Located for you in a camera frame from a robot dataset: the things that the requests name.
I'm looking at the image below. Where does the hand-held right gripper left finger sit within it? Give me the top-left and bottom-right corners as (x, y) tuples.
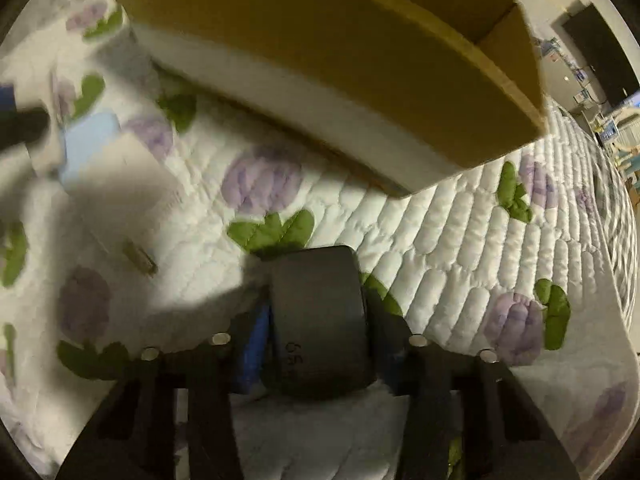
(56, 304), (273, 480)

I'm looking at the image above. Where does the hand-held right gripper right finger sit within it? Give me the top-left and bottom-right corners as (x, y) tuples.
(361, 280), (581, 480)

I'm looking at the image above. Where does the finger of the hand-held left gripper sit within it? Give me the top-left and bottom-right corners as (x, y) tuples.
(0, 84), (52, 152)

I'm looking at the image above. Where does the dark grey rectangular block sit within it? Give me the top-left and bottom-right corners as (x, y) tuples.
(260, 245), (377, 401)

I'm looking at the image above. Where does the white and blue cloth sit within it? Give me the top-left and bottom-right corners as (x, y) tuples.
(30, 112), (187, 281)

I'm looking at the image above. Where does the brown cardboard box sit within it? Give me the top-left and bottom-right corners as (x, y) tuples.
(104, 0), (550, 199)

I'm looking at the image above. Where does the floral quilted blanket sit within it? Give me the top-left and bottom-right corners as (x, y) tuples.
(0, 0), (640, 480)

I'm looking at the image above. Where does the black monitor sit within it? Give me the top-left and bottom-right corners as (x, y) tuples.
(551, 2), (640, 107)

